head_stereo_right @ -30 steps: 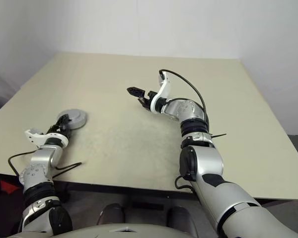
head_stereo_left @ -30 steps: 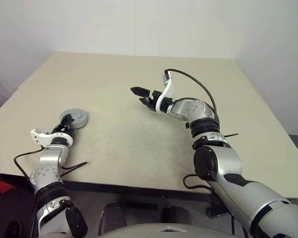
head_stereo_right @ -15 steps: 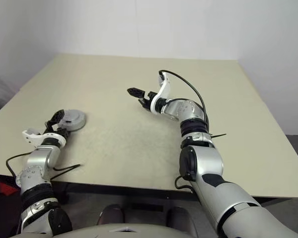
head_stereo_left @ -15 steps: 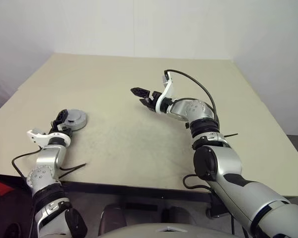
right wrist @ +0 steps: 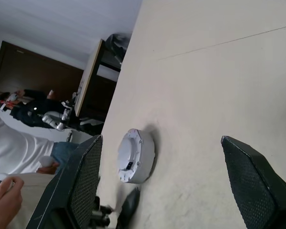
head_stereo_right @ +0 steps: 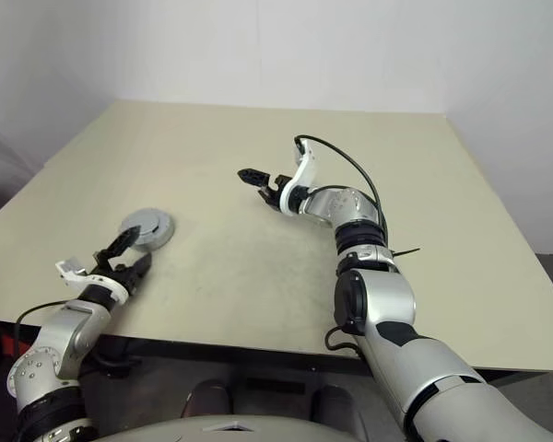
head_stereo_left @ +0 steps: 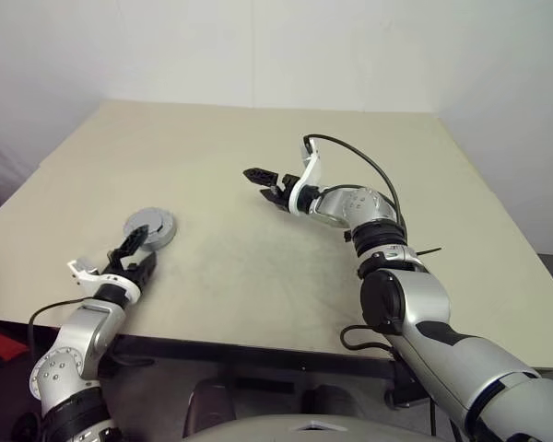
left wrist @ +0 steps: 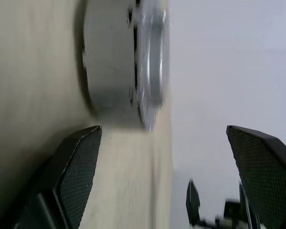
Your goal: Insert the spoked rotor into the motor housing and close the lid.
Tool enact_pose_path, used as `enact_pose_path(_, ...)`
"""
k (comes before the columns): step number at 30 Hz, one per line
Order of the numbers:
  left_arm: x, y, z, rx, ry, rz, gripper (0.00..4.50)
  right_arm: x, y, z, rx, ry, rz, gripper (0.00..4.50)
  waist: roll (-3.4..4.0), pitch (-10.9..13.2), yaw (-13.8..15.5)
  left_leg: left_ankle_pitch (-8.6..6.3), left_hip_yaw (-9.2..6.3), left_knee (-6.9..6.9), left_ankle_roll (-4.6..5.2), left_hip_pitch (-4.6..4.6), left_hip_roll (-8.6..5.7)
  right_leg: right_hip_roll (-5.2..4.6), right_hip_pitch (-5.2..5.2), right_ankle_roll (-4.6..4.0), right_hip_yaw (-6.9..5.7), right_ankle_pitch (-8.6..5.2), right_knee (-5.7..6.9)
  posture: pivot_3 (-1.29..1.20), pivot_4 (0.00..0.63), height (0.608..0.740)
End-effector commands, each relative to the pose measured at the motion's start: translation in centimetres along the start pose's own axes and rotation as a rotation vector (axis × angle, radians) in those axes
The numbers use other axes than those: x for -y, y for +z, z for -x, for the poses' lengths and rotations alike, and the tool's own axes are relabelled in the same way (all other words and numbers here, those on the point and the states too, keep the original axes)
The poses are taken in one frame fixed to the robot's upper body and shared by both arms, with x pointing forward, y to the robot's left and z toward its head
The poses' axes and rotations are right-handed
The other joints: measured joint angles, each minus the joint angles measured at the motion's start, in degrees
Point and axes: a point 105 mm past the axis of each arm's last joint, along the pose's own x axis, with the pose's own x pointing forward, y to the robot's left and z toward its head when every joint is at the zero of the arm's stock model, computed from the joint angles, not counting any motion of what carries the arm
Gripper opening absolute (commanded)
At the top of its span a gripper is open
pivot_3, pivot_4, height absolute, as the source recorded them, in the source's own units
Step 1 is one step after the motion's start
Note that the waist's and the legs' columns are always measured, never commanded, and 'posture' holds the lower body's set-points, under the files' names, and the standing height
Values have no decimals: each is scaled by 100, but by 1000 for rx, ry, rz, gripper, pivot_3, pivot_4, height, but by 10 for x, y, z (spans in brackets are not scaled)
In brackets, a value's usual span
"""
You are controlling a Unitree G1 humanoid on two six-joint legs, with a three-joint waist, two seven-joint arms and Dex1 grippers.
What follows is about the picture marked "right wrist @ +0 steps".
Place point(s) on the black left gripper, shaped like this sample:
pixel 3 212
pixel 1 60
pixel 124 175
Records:
pixel 100 214

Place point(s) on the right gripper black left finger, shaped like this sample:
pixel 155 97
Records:
pixel 69 190

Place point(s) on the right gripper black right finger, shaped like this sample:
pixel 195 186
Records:
pixel 257 190

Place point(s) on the silver motor housing copper windings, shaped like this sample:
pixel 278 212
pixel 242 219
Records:
pixel 148 157

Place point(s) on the operator left hand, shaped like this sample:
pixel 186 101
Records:
pixel 48 169

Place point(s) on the operator right hand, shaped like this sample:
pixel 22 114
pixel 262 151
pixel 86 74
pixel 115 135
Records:
pixel 7 205

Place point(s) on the person in white shirt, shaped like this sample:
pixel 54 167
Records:
pixel 12 145

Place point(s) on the silver background robot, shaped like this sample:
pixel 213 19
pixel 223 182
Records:
pixel 51 119

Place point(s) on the person in black clothes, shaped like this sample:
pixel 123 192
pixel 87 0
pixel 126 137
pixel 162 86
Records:
pixel 38 107

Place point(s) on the dark brown wooden door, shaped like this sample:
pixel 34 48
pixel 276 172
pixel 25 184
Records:
pixel 26 69

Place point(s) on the black plastic bag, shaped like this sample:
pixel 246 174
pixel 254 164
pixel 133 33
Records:
pixel 119 43

